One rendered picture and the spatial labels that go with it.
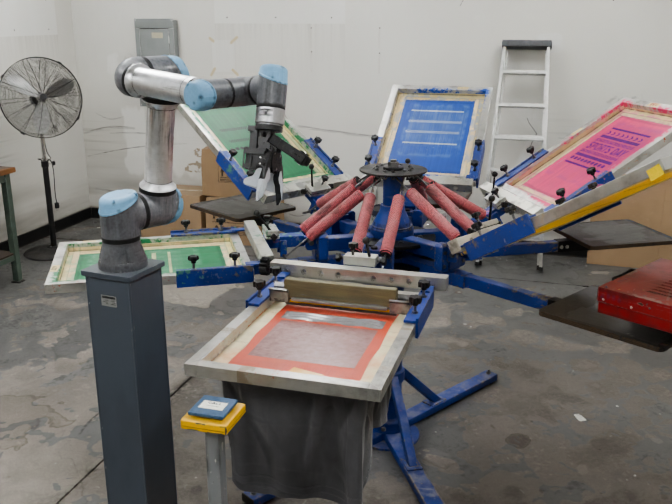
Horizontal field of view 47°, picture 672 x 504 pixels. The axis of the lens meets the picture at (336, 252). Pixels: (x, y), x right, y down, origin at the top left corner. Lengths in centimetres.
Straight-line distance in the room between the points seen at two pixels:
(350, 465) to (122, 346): 80
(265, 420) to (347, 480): 30
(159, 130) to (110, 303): 55
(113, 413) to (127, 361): 21
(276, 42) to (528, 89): 219
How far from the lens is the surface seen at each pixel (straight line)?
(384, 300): 267
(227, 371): 225
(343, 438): 234
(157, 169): 247
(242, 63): 716
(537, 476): 368
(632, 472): 384
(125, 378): 258
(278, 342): 250
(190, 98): 201
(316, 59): 691
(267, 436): 242
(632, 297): 263
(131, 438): 267
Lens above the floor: 195
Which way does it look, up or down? 17 degrees down
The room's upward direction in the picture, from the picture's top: straight up
